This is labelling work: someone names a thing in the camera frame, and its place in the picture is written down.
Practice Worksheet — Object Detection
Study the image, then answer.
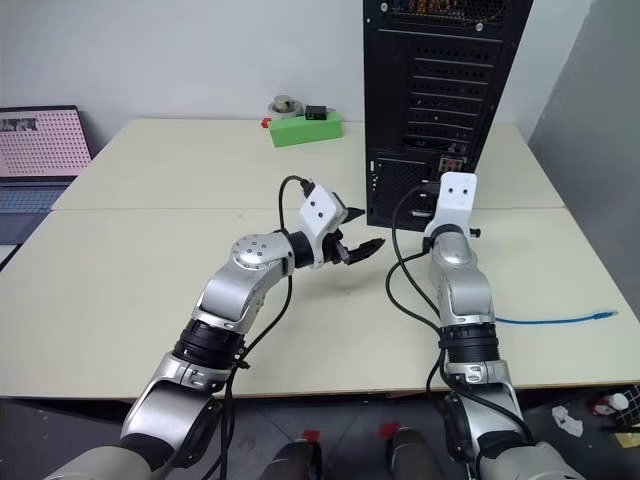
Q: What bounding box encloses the grey tape roll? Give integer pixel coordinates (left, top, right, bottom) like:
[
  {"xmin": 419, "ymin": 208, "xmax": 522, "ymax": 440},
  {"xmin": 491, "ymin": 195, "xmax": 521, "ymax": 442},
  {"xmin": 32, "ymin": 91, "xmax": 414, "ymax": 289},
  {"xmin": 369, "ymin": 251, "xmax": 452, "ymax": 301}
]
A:
[{"xmin": 267, "ymin": 94, "xmax": 306, "ymax": 122}]

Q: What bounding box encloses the black computer tower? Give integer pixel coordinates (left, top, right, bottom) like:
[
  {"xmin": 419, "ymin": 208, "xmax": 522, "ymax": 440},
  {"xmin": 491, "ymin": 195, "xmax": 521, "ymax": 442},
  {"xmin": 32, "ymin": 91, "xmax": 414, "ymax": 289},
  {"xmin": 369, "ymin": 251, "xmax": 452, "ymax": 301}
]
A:
[{"xmin": 362, "ymin": 0, "xmax": 535, "ymax": 232}]

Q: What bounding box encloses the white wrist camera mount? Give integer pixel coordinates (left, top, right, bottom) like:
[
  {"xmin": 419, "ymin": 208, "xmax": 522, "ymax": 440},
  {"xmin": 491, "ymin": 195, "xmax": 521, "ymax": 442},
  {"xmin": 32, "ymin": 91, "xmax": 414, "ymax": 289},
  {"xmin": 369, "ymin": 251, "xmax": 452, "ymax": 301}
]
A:
[
  {"xmin": 298, "ymin": 184, "xmax": 349, "ymax": 272},
  {"xmin": 424, "ymin": 171, "xmax": 479, "ymax": 236}
]

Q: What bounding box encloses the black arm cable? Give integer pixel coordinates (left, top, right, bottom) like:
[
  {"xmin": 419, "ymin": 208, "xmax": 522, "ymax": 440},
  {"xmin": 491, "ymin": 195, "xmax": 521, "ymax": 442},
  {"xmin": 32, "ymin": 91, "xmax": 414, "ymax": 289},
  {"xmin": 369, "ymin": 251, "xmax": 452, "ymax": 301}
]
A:
[
  {"xmin": 385, "ymin": 182, "xmax": 539, "ymax": 451},
  {"xmin": 212, "ymin": 174, "xmax": 315, "ymax": 480}
]

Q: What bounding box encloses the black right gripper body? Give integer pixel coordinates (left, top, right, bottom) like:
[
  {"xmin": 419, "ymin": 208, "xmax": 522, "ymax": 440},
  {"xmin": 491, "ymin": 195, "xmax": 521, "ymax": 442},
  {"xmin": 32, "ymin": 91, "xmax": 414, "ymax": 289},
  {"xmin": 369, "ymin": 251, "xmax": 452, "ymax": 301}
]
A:
[{"xmin": 417, "ymin": 190, "xmax": 441, "ymax": 224}]

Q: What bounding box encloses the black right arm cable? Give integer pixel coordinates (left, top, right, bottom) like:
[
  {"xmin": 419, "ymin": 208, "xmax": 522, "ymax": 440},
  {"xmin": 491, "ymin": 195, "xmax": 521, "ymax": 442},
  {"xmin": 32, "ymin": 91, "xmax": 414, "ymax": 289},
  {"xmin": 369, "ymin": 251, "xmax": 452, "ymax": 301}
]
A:
[{"xmin": 385, "ymin": 182, "xmax": 539, "ymax": 451}]

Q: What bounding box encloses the grey laptop with pink screen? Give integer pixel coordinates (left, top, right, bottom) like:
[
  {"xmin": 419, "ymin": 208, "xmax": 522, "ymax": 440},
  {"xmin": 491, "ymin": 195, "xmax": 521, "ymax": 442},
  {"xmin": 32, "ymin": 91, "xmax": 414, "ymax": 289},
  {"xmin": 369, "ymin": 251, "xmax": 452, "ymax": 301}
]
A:
[{"xmin": 0, "ymin": 104, "xmax": 95, "ymax": 246}]

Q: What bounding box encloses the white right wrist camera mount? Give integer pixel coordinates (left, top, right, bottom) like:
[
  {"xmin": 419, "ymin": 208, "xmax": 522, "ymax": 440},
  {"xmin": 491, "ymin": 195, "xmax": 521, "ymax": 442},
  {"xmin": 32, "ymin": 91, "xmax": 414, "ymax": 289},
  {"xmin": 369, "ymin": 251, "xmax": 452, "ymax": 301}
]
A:
[{"xmin": 424, "ymin": 171, "xmax": 479, "ymax": 236}]

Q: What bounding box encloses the blue ethernet cable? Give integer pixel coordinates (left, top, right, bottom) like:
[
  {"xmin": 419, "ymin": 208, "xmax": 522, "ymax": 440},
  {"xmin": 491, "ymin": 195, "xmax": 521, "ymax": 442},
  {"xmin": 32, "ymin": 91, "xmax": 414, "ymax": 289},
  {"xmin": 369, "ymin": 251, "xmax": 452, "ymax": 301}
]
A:
[{"xmin": 493, "ymin": 309, "xmax": 620, "ymax": 325}]

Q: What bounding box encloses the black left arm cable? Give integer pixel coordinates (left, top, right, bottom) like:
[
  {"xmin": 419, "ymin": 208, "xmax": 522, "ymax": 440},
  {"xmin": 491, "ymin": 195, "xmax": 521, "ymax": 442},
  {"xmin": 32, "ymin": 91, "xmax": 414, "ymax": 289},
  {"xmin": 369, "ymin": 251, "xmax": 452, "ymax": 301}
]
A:
[{"xmin": 212, "ymin": 174, "xmax": 315, "ymax": 480}]

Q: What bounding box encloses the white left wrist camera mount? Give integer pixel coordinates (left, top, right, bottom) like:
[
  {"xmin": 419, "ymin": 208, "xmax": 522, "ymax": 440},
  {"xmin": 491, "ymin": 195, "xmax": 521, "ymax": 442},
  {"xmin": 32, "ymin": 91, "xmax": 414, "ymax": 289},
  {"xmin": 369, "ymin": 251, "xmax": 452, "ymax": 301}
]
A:
[{"xmin": 298, "ymin": 184, "xmax": 349, "ymax": 272}]

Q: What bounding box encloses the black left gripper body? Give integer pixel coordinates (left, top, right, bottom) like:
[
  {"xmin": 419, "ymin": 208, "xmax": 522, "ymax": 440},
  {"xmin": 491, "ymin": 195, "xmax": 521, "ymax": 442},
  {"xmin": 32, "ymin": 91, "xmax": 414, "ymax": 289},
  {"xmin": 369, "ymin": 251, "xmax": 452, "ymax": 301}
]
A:
[{"xmin": 322, "ymin": 227, "xmax": 353, "ymax": 265}]

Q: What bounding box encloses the dark brown rounded shape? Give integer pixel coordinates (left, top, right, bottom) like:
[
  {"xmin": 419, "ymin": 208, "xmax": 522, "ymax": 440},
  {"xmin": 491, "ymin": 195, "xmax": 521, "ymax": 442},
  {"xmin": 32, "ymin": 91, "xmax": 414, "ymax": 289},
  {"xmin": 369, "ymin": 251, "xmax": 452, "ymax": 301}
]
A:
[
  {"xmin": 272, "ymin": 438, "xmax": 323, "ymax": 480},
  {"xmin": 388, "ymin": 428, "xmax": 444, "ymax": 480}
]

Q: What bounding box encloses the green rectangular block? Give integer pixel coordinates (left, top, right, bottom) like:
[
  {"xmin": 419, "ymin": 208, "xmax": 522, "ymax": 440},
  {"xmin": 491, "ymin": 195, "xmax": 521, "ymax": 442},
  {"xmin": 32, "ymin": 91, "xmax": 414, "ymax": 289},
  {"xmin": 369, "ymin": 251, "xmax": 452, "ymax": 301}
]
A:
[{"xmin": 269, "ymin": 111, "xmax": 346, "ymax": 149}]

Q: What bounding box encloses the grey partition panel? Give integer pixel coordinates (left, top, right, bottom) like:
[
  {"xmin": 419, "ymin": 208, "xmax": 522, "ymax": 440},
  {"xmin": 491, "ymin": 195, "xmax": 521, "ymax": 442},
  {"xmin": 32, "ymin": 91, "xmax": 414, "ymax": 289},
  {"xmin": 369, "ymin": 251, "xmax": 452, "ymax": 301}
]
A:
[{"xmin": 527, "ymin": 0, "xmax": 640, "ymax": 321}]

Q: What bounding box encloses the crumpled white paper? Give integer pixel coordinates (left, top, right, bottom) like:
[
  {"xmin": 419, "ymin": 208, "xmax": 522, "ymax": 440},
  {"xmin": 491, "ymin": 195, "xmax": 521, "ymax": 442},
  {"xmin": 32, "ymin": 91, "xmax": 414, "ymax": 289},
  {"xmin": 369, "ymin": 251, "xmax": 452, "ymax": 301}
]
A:
[{"xmin": 550, "ymin": 404, "xmax": 585, "ymax": 437}]

